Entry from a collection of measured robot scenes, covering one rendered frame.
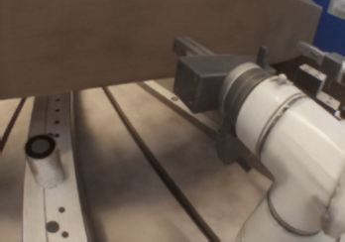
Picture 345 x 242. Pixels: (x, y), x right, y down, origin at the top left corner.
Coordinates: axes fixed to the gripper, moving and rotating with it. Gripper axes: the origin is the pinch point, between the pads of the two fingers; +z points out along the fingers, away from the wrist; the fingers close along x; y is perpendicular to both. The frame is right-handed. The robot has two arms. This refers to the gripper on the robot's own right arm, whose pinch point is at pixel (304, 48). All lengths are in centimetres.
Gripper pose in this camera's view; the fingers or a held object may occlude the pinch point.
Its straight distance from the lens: 73.2
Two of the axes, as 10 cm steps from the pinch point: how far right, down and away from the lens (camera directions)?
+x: 7.9, -2.5, 5.6
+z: -6.0, -5.2, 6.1
